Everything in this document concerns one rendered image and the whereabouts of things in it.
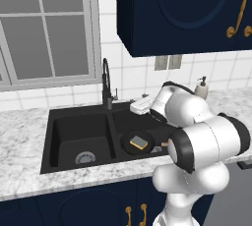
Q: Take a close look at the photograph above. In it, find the grey dishwasher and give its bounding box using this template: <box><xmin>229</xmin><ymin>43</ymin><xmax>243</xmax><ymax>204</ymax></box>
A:
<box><xmin>202</xmin><ymin>159</ymin><xmax>252</xmax><ymax>226</ymax></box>

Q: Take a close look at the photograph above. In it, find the black double sink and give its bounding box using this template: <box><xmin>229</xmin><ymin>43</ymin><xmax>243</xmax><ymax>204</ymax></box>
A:
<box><xmin>39</xmin><ymin>100</ymin><xmax>185</xmax><ymax>175</ymax></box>

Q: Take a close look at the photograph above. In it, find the black dishwasher handle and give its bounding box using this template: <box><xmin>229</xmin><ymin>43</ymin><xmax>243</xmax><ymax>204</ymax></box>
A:
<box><xmin>237</xmin><ymin>159</ymin><xmax>252</xmax><ymax>171</ymax></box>

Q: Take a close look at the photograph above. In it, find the gold curved cupboard handle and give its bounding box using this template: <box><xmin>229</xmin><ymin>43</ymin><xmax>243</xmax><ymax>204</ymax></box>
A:
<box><xmin>225</xmin><ymin>0</ymin><xmax>250</xmax><ymax>39</ymax></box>
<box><xmin>243</xmin><ymin>25</ymin><xmax>252</xmax><ymax>38</ymax></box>

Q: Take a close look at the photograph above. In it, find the gold lower cupboard handle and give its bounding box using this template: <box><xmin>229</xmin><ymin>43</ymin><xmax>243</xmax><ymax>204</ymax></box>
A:
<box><xmin>125</xmin><ymin>205</ymin><xmax>133</xmax><ymax>226</ymax></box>
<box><xmin>139</xmin><ymin>202</ymin><xmax>148</xmax><ymax>226</ymax></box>

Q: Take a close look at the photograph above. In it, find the yellow and grey sponge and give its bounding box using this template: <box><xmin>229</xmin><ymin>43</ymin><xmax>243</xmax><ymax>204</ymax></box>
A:
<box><xmin>129</xmin><ymin>135</ymin><xmax>149</xmax><ymax>151</ymax></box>

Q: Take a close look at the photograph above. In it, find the navy upper cupboard door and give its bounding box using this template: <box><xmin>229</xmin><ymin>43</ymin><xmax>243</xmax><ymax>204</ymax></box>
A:
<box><xmin>116</xmin><ymin>0</ymin><xmax>252</xmax><ymax>58</ymax></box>

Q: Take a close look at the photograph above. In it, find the cream soap dispenser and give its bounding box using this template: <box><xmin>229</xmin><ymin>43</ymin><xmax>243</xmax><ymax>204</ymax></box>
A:
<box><xmin>194</xmin><ymin>76</ymin><xmax>210</xmax><ymax>100</ymax></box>

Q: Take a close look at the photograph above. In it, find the black pan with wooden handle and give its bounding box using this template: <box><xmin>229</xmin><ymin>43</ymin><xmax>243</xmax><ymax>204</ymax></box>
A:
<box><xmin>119</xmin><ymin>129</ymin><xmax>170</xmax><ymax>156</ymax></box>

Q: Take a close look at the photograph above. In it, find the navy lower cupboard door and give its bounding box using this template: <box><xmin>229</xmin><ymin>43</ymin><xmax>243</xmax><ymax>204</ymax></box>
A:
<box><xmin>33</xmin><ymin>180</ymin><xmax>139</xmax><ymax>226</ymax></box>
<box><xmin>136</xmin><ymin>174</ymin><xmax>215</xmax><ymax>226</ymax></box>

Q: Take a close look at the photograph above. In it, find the black tap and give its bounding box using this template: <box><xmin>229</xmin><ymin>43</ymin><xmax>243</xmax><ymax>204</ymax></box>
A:
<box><xmin>101</xmin><ymin>57</ymin><xmax>119</xmax><ymax>112</ymax></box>

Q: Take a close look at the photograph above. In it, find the grey wall socket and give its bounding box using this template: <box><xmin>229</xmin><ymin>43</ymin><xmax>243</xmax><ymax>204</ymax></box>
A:
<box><xmin>168</xmin><ymin>54</ymin><xmax>183</xmax><ymax>71</ymax></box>
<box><xmin>154</xmin><ymin>55</ymin><xmax>169</xmax><ymax>72</ymax></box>

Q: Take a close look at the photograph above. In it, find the grey framed window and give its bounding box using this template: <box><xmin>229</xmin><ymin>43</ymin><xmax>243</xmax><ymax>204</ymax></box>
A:
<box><xmin>0</xmin><ymin>0</ymin><xmax>102</xmax><ymax>92</ymax></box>

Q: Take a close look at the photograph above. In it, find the navy cupboard door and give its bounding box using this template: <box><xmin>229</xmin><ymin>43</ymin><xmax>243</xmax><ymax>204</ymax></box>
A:
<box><xmin>136</xmin><ymin>174</ymin><xmax>215</xmax><ymax>226</ymax></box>
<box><xmin>116</xmin><ymin>0</ymin><xmax>252</xmax><ymax>58</ymax></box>
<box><xmin>33</xmin><ymin>180</ymin><xmax>139</xmax><ymax>226</ymax></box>

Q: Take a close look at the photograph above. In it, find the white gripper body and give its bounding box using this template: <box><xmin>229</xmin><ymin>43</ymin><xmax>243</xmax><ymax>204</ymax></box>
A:
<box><xmin>129</xmin><ymin>94</ymin><xmax>156</xmax><ymax>116</ymax></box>

